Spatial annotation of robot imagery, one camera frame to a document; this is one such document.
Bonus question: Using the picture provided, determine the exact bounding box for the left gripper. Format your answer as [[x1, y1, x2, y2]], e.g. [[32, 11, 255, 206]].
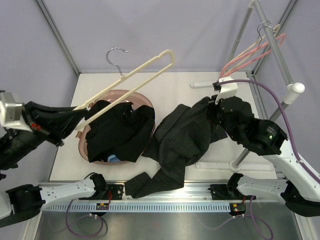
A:
[[0, 100, 91, 170]]

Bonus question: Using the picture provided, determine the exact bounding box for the pink hanger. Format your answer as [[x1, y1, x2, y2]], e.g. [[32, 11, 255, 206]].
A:
[[223, 23, 287, 77]]

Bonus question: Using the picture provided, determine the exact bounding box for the dark striped shirt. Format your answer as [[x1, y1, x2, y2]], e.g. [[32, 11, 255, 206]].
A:
[[124, 97, 227, 199]]

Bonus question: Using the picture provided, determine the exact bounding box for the light blue shirt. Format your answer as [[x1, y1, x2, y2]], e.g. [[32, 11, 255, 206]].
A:
[[107, 154, 121, 163]]

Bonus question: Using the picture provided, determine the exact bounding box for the black shirt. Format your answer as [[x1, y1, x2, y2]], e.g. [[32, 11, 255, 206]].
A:
[[85, 102, 155, 163]]

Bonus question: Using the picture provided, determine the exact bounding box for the hanger wire hook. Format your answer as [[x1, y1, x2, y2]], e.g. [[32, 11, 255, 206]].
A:
[[219, 21, 281, 77], [73, 46, 176, 132]]

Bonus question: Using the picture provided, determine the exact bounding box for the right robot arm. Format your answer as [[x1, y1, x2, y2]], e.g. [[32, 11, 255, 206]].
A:
[[208, 95, 320, 217]]

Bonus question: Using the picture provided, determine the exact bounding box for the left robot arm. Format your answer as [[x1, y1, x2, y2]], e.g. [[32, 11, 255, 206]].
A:
[[0, 100, 108, 227]]

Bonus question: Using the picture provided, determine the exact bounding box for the white clothes rack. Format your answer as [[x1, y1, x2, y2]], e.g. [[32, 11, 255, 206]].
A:
[[195, 0, 305, 172]]

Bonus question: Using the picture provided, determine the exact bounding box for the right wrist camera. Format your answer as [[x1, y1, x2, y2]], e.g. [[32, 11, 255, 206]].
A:
[[213, 76, 238, 105]]

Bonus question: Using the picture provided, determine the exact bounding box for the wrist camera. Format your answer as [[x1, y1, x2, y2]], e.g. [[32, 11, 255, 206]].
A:
[[213, 76, 238, 105], [0, 91, 32, 132]]

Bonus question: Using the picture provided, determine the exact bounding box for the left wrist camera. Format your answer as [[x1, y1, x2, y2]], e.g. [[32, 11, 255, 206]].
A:
[[0, 91, 32, 132]]

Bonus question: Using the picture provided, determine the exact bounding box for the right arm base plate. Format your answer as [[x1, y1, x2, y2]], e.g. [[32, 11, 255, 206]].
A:
[[207, 183, 257, 200]]

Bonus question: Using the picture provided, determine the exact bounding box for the aluminium mounting rail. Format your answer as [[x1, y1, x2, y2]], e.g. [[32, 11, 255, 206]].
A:
[[32, 181, 305, 203]]

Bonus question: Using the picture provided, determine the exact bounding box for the light blue cable duct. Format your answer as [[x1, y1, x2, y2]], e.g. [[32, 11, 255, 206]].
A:
[[45, 202, 231, 213]]

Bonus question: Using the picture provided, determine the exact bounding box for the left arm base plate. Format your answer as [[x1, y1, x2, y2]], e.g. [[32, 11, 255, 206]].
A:
[[79, 183, 125, 201]]

